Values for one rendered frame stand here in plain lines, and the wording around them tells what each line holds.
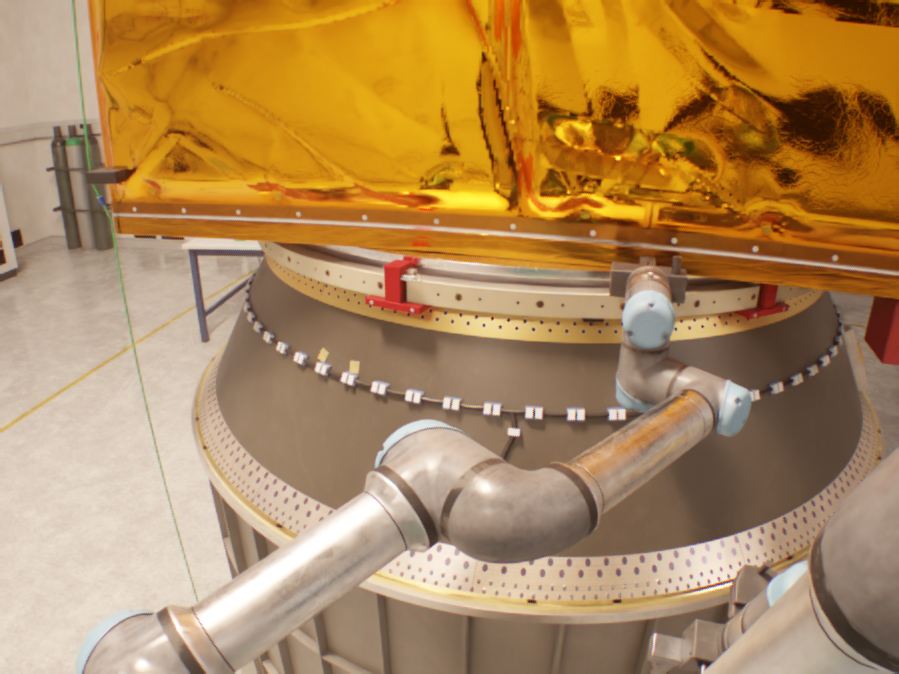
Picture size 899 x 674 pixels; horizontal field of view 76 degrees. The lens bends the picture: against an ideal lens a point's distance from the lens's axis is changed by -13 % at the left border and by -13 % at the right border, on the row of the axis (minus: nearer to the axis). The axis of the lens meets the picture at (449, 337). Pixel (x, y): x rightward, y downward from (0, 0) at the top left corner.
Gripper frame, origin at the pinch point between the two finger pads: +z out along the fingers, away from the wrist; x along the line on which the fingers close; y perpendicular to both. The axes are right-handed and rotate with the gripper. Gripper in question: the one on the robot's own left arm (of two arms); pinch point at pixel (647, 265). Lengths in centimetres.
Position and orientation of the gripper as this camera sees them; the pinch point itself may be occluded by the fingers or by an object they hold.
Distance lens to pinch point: 125.9
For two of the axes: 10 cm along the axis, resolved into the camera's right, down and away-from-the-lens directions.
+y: 0.0, -9.2, -4.0
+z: 2.7, -3.8, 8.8
